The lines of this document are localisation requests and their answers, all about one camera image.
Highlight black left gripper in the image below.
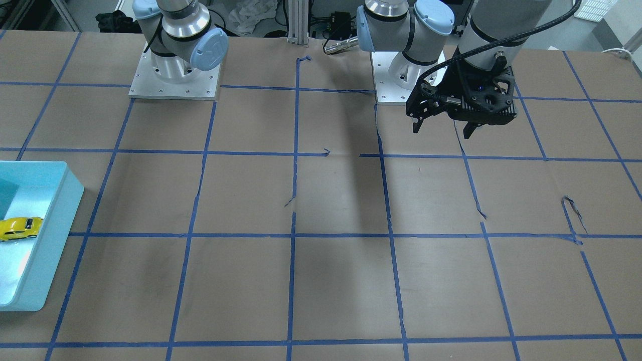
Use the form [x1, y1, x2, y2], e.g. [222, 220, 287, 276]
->
[405, 63, 517, 139]

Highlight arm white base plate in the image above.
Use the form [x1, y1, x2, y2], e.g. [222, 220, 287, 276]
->
[128, 50, 222, 101]
[370, 51, 431, 106]

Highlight turquoise plastic bin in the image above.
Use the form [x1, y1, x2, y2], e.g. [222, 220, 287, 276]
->
[1, 161, 83, 312]

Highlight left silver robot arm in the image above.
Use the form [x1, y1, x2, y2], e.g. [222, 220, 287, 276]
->
[356, 1, 550, 139]

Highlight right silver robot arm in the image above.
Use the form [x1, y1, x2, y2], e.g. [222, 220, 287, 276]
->
[132, 1, 229, 71]

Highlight yellow beetle toy car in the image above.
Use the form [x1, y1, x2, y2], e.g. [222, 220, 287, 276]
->
[1, 217, 44, 242]

